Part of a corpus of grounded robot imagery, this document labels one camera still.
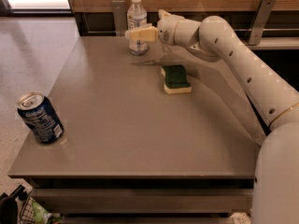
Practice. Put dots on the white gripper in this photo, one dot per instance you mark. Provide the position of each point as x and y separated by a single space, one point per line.
165 29

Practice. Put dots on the clear blue plastic water bottle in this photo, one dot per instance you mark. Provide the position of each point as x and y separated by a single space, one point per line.
136 17

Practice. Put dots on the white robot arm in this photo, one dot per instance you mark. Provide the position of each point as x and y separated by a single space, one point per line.
276 186

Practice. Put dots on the blue pepsi can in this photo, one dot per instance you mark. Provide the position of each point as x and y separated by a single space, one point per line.
39 115

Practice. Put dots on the green and yellow sponge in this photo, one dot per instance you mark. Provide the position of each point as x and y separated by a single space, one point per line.
175 79

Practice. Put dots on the grey cabinet drawer front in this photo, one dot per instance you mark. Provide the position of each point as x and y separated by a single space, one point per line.
144 201

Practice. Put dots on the black object at floor corner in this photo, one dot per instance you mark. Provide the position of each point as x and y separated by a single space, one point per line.
9 206

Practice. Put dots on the left metal wall bracket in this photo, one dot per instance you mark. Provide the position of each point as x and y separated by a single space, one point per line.
119 15

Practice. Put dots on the metal wall bracket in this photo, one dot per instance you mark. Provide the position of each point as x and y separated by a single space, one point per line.
260 20
119 15

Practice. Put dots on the right metal wall bracket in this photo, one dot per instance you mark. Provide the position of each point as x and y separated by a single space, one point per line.
260 20

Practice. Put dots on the wire basket with green bag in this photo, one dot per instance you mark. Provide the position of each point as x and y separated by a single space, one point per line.
33 213

